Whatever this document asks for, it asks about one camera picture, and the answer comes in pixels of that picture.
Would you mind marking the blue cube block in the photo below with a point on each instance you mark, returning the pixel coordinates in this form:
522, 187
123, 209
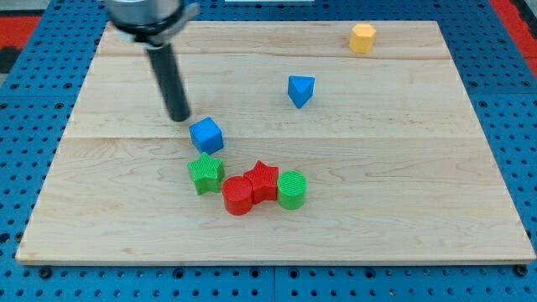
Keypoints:
206, 136

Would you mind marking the red star block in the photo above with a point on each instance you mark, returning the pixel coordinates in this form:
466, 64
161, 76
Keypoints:
263, 179

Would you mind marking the green cylinder block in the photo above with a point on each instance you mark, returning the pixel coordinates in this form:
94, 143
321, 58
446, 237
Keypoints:
291, 189

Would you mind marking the red cylinder block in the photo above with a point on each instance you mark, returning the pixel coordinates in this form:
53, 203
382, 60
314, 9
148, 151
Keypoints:
237, 193

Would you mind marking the wooden board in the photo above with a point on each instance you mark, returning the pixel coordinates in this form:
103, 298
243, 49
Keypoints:
398, 169

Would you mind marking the green star block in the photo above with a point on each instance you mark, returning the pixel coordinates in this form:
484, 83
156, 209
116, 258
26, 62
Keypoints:
206, 173

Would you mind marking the blue triangular prism block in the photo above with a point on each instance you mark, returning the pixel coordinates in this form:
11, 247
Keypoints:
300, 89

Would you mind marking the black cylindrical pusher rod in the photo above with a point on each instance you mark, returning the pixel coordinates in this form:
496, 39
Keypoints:
167, 75

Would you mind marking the yellow hexagon block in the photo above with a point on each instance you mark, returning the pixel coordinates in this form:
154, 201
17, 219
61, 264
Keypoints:
362, 38

